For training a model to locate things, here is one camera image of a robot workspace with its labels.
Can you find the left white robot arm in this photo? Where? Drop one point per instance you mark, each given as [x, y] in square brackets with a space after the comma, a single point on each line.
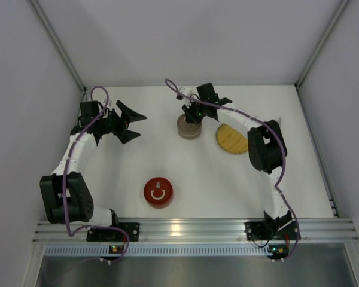
[65, 194]

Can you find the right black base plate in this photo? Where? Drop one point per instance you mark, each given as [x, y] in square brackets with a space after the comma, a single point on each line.
[257, 231]

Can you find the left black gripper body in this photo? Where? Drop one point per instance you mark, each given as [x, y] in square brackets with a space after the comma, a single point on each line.
[120, 124]

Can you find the slotted cable duct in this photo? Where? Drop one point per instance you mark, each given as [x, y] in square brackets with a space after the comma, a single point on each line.
[137, 250]

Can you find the brown-banded metal tin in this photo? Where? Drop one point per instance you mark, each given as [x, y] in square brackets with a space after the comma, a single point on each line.
[189, 135]

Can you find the red round lid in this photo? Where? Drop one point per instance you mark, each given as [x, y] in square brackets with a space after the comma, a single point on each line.
[158, 188]

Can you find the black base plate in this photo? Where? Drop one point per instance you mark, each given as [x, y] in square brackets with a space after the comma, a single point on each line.
[126, 231]
[257, 231]

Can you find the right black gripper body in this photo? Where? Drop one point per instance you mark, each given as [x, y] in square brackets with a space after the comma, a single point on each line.
[193, 113]

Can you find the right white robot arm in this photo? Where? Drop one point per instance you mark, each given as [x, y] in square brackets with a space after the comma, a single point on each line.
[266, 149]

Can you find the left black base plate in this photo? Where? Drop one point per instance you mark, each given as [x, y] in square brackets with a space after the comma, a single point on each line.
[126, 231]

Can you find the aluminium mounting rail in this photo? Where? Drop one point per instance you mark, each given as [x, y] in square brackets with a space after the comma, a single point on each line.
[206, 230]

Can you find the round bamboo plate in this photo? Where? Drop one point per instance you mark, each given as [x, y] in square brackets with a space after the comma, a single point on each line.
[230, 140]

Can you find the brown round lid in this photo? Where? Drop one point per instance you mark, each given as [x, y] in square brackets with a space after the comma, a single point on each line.
[183, 125]

